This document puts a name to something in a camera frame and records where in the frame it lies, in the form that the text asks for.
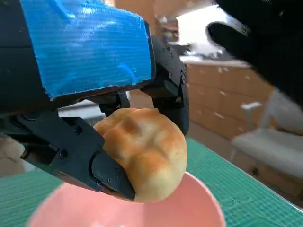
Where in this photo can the round toy bread bun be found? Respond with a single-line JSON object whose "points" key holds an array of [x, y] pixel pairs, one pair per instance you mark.
{"points": [[151, 153]]}

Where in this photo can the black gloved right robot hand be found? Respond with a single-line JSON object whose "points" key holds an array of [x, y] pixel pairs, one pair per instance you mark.
{"points": [[272, 35]]}

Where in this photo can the pink bowl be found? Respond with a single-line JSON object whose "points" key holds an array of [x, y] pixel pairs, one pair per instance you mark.
{"points": [[177, 208]]}

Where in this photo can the grey chair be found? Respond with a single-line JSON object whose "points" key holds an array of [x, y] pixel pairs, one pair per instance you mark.
{"points": [[267, 142]]}

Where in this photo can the brown wooden cabinet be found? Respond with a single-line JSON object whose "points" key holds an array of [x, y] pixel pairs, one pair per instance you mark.
{"points": [[213, 94]]}

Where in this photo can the green cutting mat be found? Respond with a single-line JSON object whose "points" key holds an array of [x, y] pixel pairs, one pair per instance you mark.
{"points": [[236, 189]]}

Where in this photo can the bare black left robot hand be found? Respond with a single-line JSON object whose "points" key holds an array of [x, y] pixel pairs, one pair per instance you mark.
{"points": [[90, 52]]}

